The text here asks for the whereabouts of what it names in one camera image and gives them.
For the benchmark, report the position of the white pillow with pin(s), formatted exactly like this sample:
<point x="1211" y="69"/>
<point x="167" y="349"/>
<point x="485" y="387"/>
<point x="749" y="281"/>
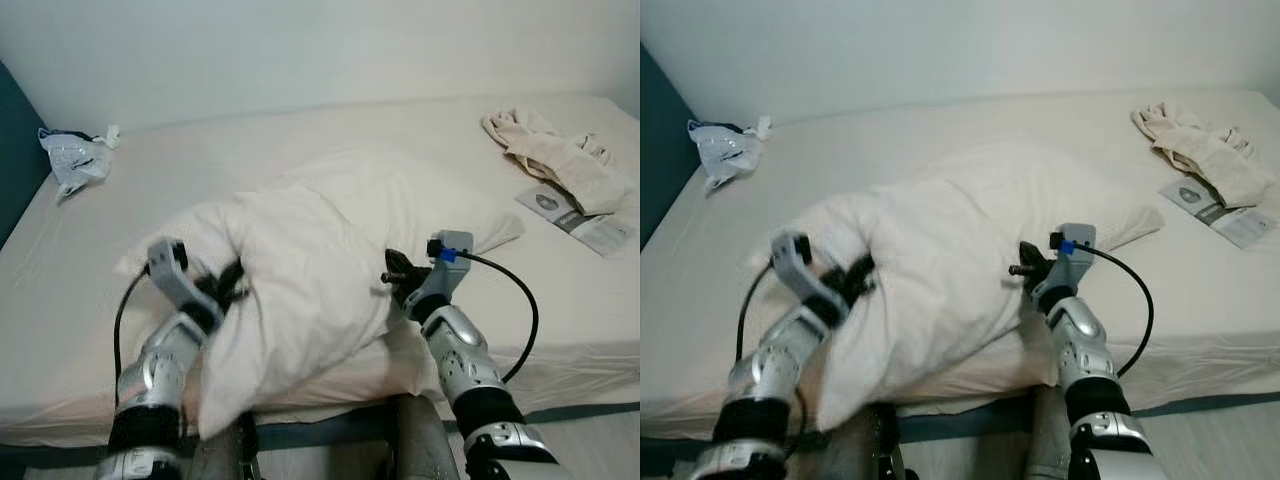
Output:
<point x="950" y="250"/>
<point x="320" y="260"/>

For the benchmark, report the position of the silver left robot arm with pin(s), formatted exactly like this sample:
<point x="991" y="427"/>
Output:
<point x="150" y="380"/>
<point x="760" y="385"/>

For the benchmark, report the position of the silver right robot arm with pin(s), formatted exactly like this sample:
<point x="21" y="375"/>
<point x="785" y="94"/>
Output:
<point x="465" y="360"/>
<point x="1085" y="350"/>

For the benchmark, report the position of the robot right leg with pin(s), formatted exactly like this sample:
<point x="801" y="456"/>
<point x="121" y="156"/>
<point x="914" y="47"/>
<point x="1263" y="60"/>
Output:
<point x="1045" y="430"/>
<point x="420" y="440"/>

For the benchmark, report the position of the robot leg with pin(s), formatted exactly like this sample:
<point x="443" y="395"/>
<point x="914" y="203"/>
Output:
<point x="420" y="440"/>
<point x="870" y="445"/>
<point x="225" y="455"/>
<point x="1045" y="430"/>

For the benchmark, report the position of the robot left leg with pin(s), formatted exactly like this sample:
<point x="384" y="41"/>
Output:
<point x="870" y="445"/>
<point x="225" y="455"/>

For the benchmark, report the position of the white sheeted bed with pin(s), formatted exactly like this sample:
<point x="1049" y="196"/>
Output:
<point x="580" y="320"/>
<point x="1220" y="310"/>

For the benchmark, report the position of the crumpled clear plastic bag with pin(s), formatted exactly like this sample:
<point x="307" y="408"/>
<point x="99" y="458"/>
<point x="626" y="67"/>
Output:
<point x="75" y="160"/>
<point x="725" y="152"/>

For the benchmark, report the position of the grey printed booklet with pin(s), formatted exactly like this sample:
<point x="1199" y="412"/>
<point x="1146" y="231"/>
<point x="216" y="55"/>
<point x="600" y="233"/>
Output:
<point x="590" y="228"/>
<point x="1240" y="225"/>

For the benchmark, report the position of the beige crumpled cloth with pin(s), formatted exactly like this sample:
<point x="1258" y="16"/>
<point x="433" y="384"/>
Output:
<point x="1205" y="155"/>
<point x="560" y="160"/>

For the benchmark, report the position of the teal upholstered headboard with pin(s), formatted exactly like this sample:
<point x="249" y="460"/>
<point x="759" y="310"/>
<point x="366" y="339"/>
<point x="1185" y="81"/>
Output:
<point x="660" y="140"/>
<point x="15" y="150"/>

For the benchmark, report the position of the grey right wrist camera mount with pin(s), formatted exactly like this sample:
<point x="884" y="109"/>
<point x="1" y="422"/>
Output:
<point x="1068" y="260"/>
<point x="445" y="265"/>

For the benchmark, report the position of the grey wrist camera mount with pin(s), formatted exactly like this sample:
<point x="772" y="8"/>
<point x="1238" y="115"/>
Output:
<point x="795" y="265"/>
<point x="172" y="275"/>
<point x="1068" y="260"/>
<point x="445" y="265"/>

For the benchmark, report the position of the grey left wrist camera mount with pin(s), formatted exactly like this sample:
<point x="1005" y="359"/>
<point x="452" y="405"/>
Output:
<point x="172" y="275"/>
<point x="795" y="265"/>

